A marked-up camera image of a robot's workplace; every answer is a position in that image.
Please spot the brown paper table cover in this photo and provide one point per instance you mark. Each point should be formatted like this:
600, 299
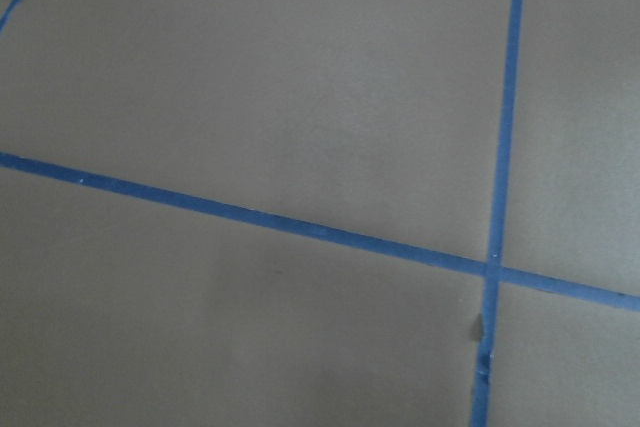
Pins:
320, 212

